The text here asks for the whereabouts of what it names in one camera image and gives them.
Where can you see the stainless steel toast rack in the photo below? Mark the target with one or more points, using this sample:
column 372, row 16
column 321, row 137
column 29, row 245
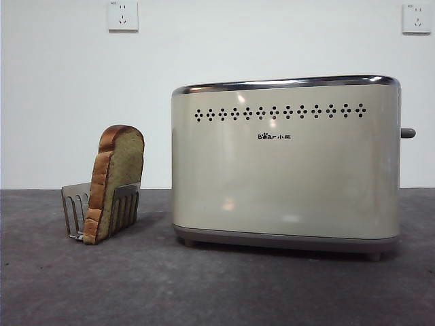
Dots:
column 126, row 190

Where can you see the cream two-slot toaster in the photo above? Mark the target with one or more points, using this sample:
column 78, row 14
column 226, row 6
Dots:
column 289, row 186

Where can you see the white wall socket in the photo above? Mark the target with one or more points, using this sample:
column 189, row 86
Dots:
column 416, row 19
column 123, row 17

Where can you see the grey toaster lever knob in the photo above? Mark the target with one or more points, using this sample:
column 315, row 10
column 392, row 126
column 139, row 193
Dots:
column 408, row 133

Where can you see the brown-crusted bread slice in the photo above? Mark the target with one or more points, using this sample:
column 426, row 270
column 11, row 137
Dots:
column 125, row 159

